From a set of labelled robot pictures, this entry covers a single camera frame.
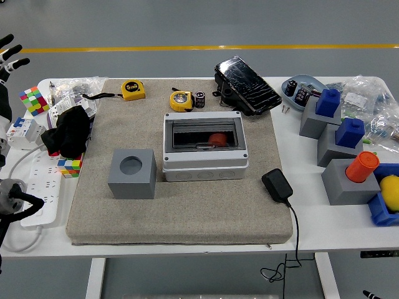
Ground small colourful puzzle cube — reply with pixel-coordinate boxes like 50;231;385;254
57;152;86;179

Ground white blue circuit breaker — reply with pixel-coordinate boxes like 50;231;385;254
4;116;48;151

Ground yellow lemon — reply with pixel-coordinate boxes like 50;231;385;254
379;175;399;214

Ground yellow tape measure with strap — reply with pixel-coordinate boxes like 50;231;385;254
82;80;147;102

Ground white table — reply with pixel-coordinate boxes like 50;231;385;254
0;76;399;299

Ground black adapter cord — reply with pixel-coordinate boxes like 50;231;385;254
260;202;302;299

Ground black cloth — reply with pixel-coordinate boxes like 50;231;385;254
40;105;92;158

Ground black table control panel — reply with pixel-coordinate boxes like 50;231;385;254
360;250;399;259

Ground blue block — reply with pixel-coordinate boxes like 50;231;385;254
335;117;366;149
315;88;342;118

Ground blue plastic bin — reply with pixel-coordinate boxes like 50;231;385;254
367;163;399;227

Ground grey block holder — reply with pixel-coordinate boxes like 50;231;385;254
299;95;342;140
320;158;382;206
317;123;364;168

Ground grey block with round hole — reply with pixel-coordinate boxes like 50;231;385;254
107;148;157;201

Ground blue-grey tray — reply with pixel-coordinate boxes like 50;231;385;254
281;74;327;113

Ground grey-brown mat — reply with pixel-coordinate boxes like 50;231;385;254
65;77;294;247

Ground yellow black tape measure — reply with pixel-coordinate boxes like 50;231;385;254
170;90;196;113

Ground white power strip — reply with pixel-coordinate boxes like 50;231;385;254
20;151;64;230

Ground clear plastic bag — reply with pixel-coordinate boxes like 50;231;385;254
48;76;108;129

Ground black box with cracked lid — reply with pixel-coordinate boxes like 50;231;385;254
213;55;283;117

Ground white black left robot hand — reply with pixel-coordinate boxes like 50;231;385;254
0;33;31;141

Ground small black capacitor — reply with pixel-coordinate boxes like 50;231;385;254
195;90;207;110

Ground black power adapter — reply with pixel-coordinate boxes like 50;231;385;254
261;168;294;205

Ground clear bags of parts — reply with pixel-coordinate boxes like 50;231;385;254
327;74;399;153

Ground large colourful puzzle cube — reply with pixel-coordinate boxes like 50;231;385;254
18;86;51;117

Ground grey junction box clear lid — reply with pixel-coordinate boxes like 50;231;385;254
161;111;251;183

